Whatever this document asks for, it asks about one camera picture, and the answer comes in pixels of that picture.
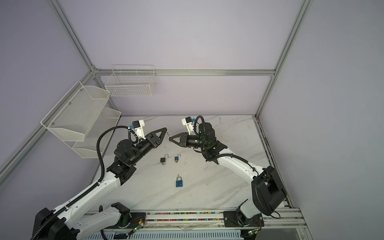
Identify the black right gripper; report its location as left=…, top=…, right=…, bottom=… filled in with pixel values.
left=169, top=133, right=207, bottom=149

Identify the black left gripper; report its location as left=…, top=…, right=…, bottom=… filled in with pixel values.
left=129, top=127, right=167, bottom=166

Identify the black padlock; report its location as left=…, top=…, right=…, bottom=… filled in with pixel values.
left=160, top=154, right=169, bottom=166

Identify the large blue padlock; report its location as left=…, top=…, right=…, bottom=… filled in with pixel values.
left=176, top=176, right=183, bottom=188

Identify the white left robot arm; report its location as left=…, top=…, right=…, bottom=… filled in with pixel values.
left=32, top=128, right=167, bottom=240

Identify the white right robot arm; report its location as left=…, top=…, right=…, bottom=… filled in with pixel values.
left=169, top=123, right=287, bottom=226

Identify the lower white mesh shelf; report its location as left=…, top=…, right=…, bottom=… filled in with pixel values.
left=72, top=108, right=121, bottom=159

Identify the white mesh shelf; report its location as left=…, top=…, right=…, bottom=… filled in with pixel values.
left=41, top=82, right=111, bottom=142
left=72, top=108, right=121, bottom=159

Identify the upper white mesh shelf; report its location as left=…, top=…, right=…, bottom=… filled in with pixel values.
left=41, top=82, right=111, bottom=142

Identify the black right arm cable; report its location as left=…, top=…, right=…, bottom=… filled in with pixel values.
left=193, top=115, right=281, bottom=219

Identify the aluminium frame horizontal beam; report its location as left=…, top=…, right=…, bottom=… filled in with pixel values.
left=94, top=69, right=276, bottom=77

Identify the white wire basket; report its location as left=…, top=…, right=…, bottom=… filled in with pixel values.
left=105, top=65, right=157, bottom=97

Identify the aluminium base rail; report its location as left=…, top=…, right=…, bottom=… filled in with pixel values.
left=80, top=206, right=310, bottom=240

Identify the aluminium frame corner post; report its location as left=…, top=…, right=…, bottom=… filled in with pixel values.
left=255, top=0, right=313, bottom=119

